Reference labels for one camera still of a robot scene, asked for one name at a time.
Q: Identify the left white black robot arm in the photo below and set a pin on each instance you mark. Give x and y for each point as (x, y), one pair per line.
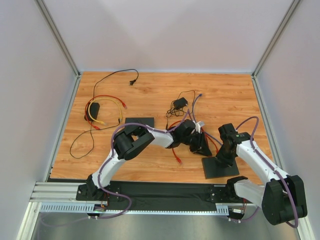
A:
(128, 141)

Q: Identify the right aluminium frame post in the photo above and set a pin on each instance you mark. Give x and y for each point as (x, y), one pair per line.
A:
(276, 36)

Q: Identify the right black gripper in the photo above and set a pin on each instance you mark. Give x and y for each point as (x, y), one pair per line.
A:
(223, 155)

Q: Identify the black power adapter right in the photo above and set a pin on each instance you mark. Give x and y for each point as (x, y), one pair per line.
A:
(180, 103)

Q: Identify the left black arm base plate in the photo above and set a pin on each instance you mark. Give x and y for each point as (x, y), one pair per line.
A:
(84, 194)

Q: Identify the black network switch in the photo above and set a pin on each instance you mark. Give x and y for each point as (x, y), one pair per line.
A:
(212, 169)
(149, 121)

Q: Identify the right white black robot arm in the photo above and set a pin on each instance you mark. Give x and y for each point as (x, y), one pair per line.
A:
(281, 196)

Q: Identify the grey slotted cable duct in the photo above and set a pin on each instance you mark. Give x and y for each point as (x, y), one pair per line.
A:
(91, 208)

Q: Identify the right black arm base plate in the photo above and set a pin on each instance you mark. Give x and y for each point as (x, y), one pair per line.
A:
(221, 193)

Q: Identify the aluminium front rail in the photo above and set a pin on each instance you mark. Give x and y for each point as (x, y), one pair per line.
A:
(66, 192)

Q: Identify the left aluminium frame post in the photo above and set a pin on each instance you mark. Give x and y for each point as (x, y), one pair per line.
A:
(57, 35)

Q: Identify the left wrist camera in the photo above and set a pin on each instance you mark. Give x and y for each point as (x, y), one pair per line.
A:
(198, 126)

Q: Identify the aluminium frame post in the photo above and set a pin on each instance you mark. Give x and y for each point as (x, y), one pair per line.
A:
(276, 36)
(57, 35)

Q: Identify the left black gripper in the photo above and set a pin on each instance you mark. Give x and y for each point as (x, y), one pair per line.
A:
(197, 141)

